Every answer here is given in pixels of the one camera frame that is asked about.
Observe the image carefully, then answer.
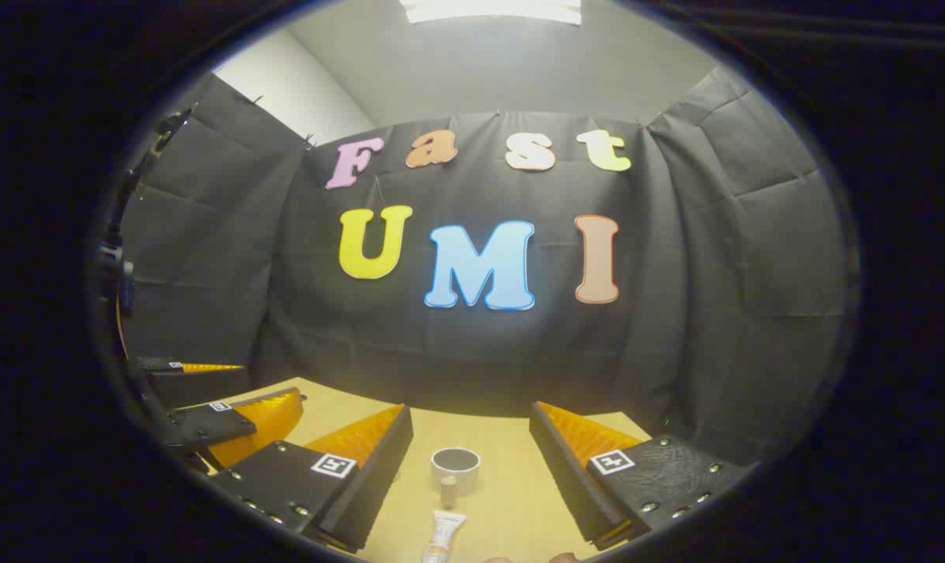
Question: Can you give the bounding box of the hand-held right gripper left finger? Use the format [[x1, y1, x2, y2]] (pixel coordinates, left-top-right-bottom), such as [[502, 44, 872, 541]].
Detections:
[[207, 403, 415, 553]]

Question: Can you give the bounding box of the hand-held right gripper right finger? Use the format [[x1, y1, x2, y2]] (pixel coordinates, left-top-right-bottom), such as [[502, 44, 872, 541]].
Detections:
[[529, 401, 755, 552]]

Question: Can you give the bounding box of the long ceiling light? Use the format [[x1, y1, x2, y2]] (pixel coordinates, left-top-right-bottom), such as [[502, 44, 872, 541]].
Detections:
[[398, 0, 584, 26]]

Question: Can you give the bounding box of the wooden desktop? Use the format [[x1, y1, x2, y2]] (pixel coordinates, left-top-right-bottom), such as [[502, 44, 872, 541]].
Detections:
[[195, 377, 653, 563]]

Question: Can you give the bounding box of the white toothpaste tube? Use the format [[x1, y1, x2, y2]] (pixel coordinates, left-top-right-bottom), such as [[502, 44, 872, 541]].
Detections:
[[422, 510, 468, 563]]

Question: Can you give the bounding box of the black backdrop cloth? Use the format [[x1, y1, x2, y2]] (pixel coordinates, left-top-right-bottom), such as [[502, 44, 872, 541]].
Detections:
[[117, 66, 849, 466]]

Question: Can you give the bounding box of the white cup with wooden handle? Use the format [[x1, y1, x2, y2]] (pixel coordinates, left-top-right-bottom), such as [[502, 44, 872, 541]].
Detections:
[[431, 447, 482, 509]]

